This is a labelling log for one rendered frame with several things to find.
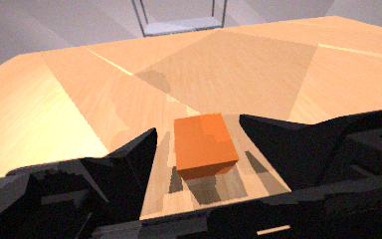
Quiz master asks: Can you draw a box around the orange block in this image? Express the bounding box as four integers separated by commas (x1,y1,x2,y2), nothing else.
173,113,240,181

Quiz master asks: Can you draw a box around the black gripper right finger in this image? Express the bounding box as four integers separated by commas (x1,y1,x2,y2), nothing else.
239,110,382,191

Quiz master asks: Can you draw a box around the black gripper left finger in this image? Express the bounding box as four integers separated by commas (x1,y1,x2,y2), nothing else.
5,127,158,224

